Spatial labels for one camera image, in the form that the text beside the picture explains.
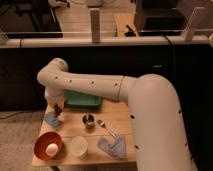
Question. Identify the blue sponge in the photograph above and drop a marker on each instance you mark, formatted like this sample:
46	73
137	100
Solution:
52	118

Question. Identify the green tray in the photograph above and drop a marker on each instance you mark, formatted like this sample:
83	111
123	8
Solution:
82	100

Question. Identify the dark purple grape bunch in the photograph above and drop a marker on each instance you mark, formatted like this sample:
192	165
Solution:
57	110

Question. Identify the small metal cup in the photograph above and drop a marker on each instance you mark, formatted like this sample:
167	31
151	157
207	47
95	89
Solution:
88	120

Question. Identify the metal fork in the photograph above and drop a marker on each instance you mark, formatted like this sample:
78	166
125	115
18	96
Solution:
102	124

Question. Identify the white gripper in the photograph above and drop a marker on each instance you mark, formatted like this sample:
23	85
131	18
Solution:
55	97

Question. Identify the clear plastic cup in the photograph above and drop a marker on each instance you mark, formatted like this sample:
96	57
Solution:
79	146

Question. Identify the wooden table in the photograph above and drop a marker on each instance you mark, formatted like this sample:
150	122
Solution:
116	117

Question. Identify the white egg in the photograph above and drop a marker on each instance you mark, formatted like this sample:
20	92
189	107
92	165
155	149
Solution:
51	149

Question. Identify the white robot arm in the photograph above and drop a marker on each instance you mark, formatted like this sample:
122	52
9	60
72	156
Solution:
156	116

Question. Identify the blue cloth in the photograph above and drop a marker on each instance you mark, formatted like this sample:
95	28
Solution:
115	149

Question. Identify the red bowl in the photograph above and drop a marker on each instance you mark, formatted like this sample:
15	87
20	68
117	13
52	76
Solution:
43	141

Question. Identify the black box on desk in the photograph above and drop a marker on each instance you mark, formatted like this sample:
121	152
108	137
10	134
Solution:
158	15

